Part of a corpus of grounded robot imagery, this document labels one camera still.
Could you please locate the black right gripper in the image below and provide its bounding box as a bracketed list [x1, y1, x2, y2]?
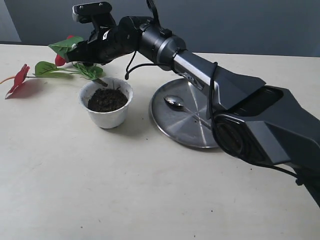
[65, 25, 135, 65]

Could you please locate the artificial anthurium plant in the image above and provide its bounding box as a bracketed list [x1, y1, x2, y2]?
[0, 35, 106, 99]

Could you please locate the metal spork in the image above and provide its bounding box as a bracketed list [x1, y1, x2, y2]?
[163, 95, 212, 130]

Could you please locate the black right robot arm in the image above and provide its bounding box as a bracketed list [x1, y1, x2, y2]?
[65, 13, 320, 202]

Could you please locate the dark soil in pot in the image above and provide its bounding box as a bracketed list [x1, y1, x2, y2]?
[88, 88, 128, 113]

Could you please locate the white scalloped flower pot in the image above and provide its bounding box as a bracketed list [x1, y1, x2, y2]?
[78, 77, 133, 129]

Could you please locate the round stainless steel plate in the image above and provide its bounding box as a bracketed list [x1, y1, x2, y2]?
[149, 78, 219, 149]

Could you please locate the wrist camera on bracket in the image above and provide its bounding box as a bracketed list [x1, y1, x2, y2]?
[72, 1, 116, 31]

